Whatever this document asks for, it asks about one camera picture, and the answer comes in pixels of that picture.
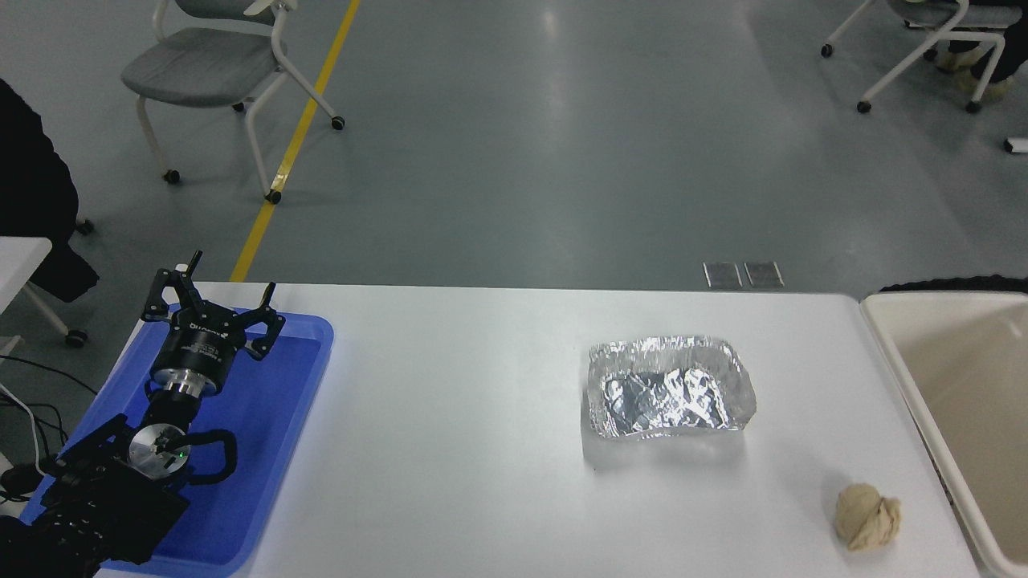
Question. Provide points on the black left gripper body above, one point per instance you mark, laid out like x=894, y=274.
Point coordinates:
x=197, y=345

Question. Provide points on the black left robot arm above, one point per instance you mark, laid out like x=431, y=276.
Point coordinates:
x=104, y=498

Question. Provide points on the blue plastic tray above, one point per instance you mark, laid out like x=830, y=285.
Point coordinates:
x=265, y=417

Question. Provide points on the person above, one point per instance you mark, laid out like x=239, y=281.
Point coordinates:
x=992, y=68
x=32, y=185

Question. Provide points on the crumpled foil tray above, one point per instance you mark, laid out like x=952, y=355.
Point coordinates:
x=666, y=393

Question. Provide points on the metal floor plate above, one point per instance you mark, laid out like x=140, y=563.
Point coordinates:
x=764, y=273
x=723, y=274

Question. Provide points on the crumpled tan paper ball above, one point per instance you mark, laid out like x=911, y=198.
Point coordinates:
x=866, y=518

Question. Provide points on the white-framed chair on casters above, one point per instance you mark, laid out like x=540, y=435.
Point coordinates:
x=923, y=52

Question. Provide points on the large pale bin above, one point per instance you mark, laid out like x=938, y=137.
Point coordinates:
x=980, y=401

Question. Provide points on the small white floor object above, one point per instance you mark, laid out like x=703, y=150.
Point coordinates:
x=1016, y=145

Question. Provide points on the grey chair with white frame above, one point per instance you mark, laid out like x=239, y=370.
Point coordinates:
x=201, y=64

